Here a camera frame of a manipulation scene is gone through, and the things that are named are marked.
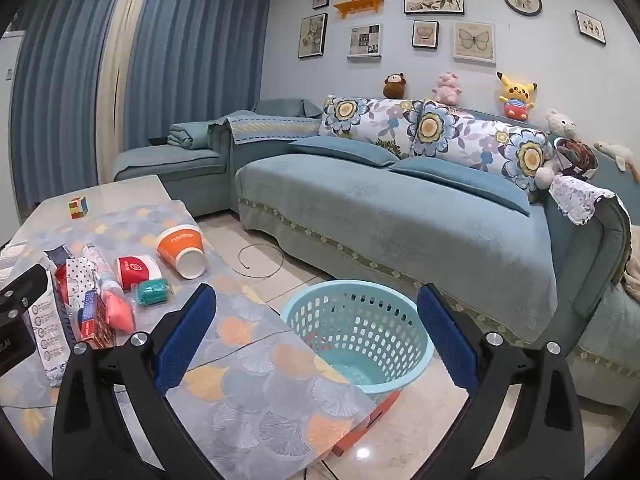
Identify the folded teal blanket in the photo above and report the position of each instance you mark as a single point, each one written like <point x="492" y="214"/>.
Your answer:
<point x="192" y="136"/>

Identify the floral pillow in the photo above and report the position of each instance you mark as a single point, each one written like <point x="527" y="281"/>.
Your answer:
<point x="450" y="130"/>
<point x="360" y="120"/>
<point x="525" y="157"/>

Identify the white polka dot packet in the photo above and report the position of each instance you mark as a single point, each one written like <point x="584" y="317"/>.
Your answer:
<point x="80" y="275"/>

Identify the grey orange patterned tablecloth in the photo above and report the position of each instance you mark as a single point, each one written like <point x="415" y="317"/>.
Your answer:
<point x="260" y="390"/>

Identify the white printed packet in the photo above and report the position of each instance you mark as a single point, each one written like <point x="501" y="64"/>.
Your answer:
<point x="47" y="330"/>

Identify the dark flat object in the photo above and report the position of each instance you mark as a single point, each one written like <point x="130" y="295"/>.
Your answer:
<point x="159" y="139"/>

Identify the red white paper cup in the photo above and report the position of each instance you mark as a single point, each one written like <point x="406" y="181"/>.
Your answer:
<point x="132" y="271"/>

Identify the colourful puzzle cube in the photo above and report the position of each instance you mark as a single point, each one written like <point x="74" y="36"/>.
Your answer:
<point x="79" y="207"/>

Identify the white lace armrest cover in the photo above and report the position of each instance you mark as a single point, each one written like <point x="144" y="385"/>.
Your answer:
<point x="580" y="200"/>

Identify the teal plastic basket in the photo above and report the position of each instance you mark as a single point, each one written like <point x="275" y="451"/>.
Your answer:
<point x="360" y="367"/>

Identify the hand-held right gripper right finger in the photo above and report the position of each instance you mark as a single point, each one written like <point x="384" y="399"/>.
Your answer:
<point x="447" y="342"/>

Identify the white refrigerator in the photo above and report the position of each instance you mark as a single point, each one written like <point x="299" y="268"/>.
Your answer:
<point x="7" y="135"/>

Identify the teal sofa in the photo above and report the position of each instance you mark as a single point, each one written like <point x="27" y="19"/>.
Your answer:
<point x="400" y="220"/>

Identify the brown monkey plush toy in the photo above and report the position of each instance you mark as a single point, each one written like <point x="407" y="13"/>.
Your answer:
<point x="395" y="87"/>

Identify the white rabbit plush toy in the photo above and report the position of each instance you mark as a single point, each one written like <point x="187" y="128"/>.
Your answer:
<point x="559" y="122"/>

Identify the striped sofa cover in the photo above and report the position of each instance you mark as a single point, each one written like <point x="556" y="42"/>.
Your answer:
<point x="270" y="130"/>

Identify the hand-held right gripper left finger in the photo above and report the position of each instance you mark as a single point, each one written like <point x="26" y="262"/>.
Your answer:
<point x="185" y="332"/>

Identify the orange wall shelf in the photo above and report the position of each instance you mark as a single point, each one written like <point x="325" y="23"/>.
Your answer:
<point x="357" y="6"/>

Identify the pink plastic pouch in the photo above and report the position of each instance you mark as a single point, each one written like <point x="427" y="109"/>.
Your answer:
<point x="119" y="312"/>

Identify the butterfly picture frame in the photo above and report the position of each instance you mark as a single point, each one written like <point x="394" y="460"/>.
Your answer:
<point x="474" y="42"/>

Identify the multicoloured woven bag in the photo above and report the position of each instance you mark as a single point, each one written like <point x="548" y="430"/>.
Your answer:
<point x="577" y="157"/>

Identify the teal crumpled wrapper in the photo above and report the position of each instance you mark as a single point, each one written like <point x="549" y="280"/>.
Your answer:
<point x="155" y="292"/>

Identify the tall black picture frame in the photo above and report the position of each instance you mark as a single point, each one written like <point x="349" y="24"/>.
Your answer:
<point x="313" y="35"/>

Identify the teal upholstered ottoman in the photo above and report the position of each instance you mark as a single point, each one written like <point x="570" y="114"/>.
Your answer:
<point x="610" y="350"/>

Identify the white newspaper print frame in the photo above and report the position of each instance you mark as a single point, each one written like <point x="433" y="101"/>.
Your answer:
<point x="365" y="41"/>

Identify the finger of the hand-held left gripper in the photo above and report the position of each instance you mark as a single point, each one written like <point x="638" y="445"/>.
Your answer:
<point x="27" y="282"/>

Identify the orange paper cup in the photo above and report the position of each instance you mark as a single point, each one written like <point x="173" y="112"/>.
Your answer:
<point x="180" y="242"/>

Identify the pink plush toy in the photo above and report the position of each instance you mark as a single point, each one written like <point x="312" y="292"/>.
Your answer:
<point x="447" y="90"/>

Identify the red snack box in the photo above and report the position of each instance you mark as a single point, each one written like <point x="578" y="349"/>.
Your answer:
<point x="97" y="322"/>

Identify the blue cushion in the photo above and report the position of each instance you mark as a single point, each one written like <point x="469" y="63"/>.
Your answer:
<point x="345" y="151"/>
<point x="460" y="182"/>

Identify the yellow plush toy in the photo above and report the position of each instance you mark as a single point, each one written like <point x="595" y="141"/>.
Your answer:
<point x="517" y="97"/>

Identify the white duck plush toy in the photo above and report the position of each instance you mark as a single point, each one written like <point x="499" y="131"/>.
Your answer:
<point x="617" y="152"/>

